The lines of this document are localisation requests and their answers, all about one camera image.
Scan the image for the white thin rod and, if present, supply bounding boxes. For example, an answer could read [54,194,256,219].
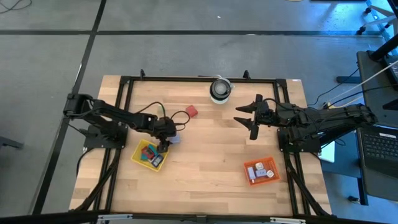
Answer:
[329,60,398,103]

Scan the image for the white chair base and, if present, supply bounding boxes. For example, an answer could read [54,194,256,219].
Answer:
[356,0,398,35]

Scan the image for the dark grey floor foot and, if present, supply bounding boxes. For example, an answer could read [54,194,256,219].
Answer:
[0,135,25,151]

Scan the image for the yellow power plug with cable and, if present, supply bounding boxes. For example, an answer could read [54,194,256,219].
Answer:
[323,96,364,110]

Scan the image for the silver extrusion bar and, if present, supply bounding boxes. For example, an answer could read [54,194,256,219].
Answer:
[269,217,307,224]
[97,213,134,223]

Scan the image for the white floor sheet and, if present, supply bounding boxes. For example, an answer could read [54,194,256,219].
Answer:
[319,140,336,164]

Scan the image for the black laptop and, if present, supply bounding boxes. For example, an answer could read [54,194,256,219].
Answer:
[355,123,398,180]

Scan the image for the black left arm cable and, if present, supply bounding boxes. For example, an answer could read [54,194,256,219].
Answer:
[135,101,191,132]

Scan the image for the yellow plastic basket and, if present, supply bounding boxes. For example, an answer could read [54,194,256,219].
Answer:
[131,139,170,172]

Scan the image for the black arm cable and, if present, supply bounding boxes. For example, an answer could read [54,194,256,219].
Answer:
[135,101,191,132]
[262,98,282,108]

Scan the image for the black standing desk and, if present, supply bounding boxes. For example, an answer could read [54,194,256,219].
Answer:
[320,32,398,206]

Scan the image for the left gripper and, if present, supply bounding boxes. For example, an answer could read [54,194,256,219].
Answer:
[152,117,178,154]

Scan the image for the black gantry beam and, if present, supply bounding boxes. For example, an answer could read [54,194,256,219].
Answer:
[0,210,398,224]

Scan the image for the black aluminium table frame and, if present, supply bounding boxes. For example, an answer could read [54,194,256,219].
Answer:
[70,68,332,218]

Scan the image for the orange plastic basket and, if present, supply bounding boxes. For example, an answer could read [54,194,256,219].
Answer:
[243,156,281,187]

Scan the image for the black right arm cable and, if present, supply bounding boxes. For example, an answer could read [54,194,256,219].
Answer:
[262,98,282,108]

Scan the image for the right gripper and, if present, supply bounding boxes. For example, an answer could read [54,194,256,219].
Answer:
[233,93,278,141]

